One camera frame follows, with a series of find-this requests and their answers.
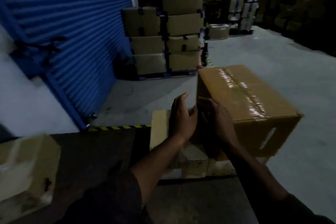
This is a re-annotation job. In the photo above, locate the person's left hand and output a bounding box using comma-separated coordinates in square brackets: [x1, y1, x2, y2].
[168, 93, 199, 143]

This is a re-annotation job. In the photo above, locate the person's right hand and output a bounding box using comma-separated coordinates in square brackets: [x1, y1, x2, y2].
[197, 97, 238, 150]

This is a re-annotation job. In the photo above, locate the person's left forearm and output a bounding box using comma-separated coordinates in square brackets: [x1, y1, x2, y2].
[130, 133, 190, 209]

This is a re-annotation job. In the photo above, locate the person's right forearm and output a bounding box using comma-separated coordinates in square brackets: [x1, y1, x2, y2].
[223, 141, 290, 207]

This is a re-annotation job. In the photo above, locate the pale wooden pallet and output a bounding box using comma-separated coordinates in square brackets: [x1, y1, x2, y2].
[149, 109, 269, 180]

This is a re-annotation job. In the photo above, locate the dark pallet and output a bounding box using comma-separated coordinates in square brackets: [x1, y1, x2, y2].
[137, 69, 198, 81]

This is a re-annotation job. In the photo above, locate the large taped cardboard box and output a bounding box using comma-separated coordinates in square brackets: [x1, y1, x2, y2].
[196, 64, 304, 162]

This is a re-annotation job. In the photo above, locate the small lone cardboard box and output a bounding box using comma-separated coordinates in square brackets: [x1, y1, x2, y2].
[208, 23, 230, 40]

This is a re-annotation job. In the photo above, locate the stack of white labelled boxes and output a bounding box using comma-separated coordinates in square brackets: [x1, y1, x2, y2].
[225, 0, 261, 33]

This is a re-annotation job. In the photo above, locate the blue roller shutter door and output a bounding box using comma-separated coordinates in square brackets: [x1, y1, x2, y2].
[0, 0, 135, 130]

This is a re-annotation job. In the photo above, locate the blurred pale cardboard box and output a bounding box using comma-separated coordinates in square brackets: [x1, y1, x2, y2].
[0, 134, 61, 224]

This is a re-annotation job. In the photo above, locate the stack of strapped cardboard boxes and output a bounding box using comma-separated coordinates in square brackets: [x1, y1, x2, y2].
[121, 0, 205, 76]

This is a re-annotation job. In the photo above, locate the wall of dark stacked cartons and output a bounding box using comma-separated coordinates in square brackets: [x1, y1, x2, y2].
[254, 0, 336, 57]

